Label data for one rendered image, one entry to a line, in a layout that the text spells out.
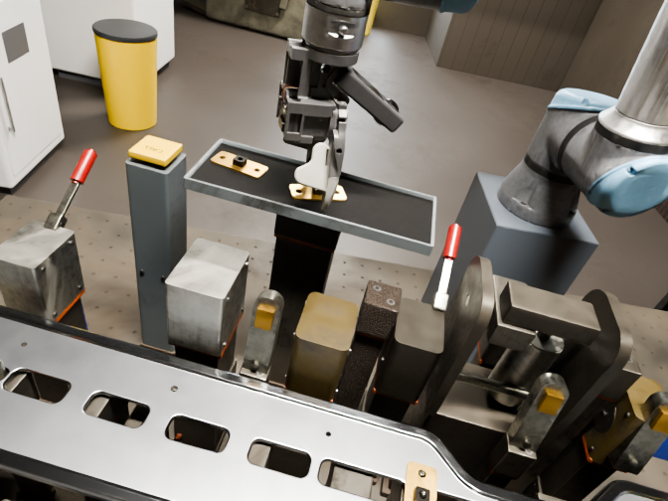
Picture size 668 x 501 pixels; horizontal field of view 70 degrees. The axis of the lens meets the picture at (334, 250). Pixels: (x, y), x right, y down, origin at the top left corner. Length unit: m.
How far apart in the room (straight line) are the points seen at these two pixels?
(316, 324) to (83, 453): 0.30
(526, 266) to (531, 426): 0.38
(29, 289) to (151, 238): 0.20
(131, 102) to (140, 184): 2.49
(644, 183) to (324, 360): 0.52
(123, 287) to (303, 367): 0.66
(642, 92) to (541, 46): 5.29
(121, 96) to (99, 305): 2.23
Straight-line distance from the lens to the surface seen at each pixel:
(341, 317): 0.65
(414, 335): 0.67
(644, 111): 0.80
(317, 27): 0.60
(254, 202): 0.69
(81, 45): 3.91
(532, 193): 0.97
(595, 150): 0.83
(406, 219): 0.73
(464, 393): 0.79
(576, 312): 0.65
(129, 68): 3.20
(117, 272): 1.26
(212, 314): 0.64
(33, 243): 0.80
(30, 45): 2.82
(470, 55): 5.89
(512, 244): 0.95
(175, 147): 0.81
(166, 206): 0.81
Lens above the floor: 1.55
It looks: 38 degrees down
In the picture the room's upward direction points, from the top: 14 degrees clockwise
